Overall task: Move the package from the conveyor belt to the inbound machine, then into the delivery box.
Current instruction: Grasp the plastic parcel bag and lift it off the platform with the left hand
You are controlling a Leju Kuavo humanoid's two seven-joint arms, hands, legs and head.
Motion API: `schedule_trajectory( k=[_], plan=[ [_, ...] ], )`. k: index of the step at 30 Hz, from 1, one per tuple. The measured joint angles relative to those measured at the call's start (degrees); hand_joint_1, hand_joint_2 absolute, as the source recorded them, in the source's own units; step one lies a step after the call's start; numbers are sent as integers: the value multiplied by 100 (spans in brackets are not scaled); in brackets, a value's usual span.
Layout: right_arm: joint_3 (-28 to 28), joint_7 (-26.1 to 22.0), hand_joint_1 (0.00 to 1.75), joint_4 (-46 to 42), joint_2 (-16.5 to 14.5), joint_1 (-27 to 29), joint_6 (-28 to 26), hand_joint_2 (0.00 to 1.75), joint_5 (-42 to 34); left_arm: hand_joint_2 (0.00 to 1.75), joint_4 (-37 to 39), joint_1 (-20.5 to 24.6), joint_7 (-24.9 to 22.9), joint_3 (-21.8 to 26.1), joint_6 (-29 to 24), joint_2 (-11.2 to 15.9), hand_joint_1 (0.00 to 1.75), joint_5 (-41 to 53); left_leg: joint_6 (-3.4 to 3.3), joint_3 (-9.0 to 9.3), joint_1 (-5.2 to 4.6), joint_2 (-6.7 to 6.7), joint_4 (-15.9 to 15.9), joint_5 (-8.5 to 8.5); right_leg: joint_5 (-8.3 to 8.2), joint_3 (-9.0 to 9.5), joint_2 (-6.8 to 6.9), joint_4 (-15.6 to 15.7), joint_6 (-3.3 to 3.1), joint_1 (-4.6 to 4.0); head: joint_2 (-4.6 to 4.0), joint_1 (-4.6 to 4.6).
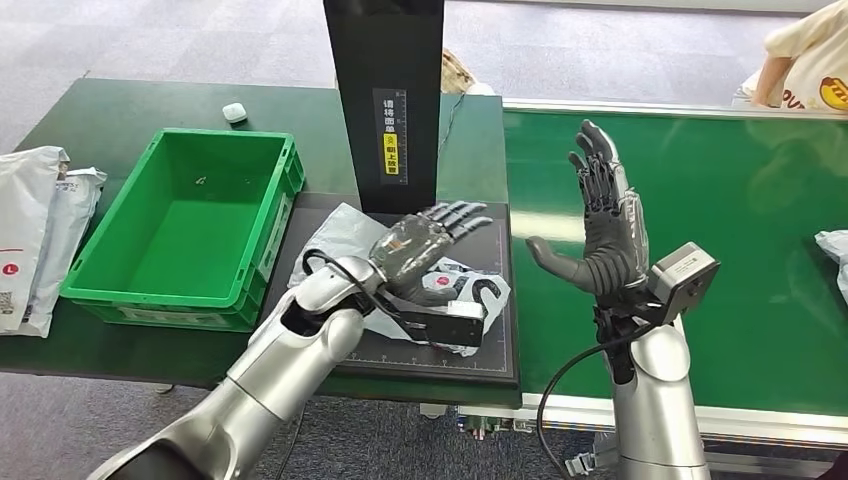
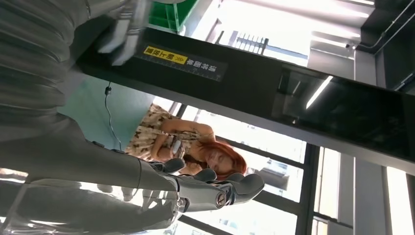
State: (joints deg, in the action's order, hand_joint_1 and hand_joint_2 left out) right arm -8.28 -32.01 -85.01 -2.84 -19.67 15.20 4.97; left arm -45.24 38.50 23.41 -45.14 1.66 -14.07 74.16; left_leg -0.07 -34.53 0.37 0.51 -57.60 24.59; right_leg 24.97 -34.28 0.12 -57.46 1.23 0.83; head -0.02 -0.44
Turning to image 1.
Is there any conveyor electrical connector block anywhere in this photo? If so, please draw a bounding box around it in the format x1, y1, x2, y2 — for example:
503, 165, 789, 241
457, 411, 535, 442

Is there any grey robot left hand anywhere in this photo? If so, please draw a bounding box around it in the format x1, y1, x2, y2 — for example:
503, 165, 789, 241
367, 200, 495, 307

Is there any dark green table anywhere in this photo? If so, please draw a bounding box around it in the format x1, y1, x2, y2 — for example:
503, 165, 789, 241
0, 78, 525, 409

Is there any metal conveyor foot bracket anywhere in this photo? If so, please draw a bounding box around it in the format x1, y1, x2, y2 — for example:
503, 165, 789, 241
564, 450, 596, 478

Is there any green plastic crate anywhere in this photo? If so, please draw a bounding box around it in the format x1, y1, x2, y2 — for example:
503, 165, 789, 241
59, 128, 306, 333

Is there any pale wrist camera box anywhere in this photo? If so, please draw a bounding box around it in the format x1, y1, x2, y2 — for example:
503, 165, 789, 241
390, 299, 486, 349
645, 241, 721, 326

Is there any grey package with red line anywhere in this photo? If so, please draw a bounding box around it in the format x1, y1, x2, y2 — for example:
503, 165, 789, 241
814, 229, 848, 306

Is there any black scanner platform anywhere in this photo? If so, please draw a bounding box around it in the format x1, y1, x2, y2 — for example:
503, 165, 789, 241
261, 192, 521, 389

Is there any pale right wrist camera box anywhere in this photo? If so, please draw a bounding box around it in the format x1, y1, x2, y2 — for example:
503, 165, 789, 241
645, 241, 721, 326

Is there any thin black table cable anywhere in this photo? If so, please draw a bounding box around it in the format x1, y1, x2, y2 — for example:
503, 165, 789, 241
437, 92, 468, 157

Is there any green conveyor belt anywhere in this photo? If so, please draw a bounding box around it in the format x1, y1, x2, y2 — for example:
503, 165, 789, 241
503, 99, 848, 448

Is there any white package with red circle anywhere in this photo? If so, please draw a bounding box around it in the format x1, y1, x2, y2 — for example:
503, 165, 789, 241
0, 146, 71, 336

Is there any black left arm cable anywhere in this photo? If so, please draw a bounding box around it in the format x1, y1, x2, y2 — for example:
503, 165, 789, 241
302, 249, 432, 346

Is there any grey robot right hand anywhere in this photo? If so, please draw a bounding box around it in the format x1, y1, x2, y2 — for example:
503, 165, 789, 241
526, 119, 654, 297

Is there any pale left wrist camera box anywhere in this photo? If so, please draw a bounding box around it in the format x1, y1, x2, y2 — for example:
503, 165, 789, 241
390, 299, 486, 349

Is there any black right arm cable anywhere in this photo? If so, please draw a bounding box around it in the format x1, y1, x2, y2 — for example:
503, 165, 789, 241
536, 324, 657, 480

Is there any black scanner column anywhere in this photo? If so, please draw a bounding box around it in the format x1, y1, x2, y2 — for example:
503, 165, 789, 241
323, 0, 445, 215

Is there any person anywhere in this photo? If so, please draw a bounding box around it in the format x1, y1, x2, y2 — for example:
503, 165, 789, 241
440, 47, 497, 96
731, 0, 848, 114

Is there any grey package with black-red logo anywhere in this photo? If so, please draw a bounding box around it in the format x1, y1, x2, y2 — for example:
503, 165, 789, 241
288, 203, 513, 358

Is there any grey-white mailer package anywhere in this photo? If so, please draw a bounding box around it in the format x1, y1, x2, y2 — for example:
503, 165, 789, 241
19, 167, 109, 339

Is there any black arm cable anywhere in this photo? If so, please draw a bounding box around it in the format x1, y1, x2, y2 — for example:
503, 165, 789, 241
536, 324, 657, 480
302, 249, 432, 346

